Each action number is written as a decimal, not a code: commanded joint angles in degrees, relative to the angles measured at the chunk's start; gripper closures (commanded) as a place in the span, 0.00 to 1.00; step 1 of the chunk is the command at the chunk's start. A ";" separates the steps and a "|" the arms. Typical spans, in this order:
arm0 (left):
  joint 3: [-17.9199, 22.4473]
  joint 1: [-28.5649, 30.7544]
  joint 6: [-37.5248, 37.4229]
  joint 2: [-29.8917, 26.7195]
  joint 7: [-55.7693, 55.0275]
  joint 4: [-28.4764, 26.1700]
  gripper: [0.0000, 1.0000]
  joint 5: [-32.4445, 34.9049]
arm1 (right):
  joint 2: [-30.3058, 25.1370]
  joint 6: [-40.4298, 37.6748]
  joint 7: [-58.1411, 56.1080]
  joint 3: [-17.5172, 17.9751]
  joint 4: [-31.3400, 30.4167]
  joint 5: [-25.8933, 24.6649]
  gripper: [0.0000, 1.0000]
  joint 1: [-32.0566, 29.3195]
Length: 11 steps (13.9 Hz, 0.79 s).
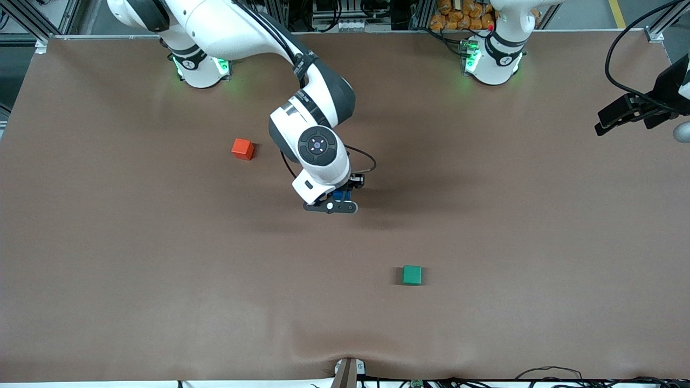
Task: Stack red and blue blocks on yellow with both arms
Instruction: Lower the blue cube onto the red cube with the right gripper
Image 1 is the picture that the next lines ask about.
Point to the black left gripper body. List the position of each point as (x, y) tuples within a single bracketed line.
[(666, 86)]

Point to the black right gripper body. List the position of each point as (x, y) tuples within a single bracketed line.
[(356, 180)]

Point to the blue cube block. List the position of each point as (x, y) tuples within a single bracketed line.
[(338, 195)]

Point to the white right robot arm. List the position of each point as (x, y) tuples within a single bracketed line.
[(318, 145)]

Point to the green cube block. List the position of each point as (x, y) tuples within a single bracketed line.
[(412, 275)]

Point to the orange cube block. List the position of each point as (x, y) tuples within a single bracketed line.
[(242, 149)]

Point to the brown table mat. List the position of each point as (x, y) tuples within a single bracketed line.
[(345, 323)]

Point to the white terminal block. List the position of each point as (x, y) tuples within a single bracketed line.
[(351, 25)]

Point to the bag of orange packets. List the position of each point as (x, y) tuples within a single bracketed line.
[(458, 16)]

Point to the aluminium frame profile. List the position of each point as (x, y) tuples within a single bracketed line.
[(660, 27), (38, 27)]

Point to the aluminium frame post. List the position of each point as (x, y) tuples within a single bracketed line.
[(281, 13), (420, 16)]

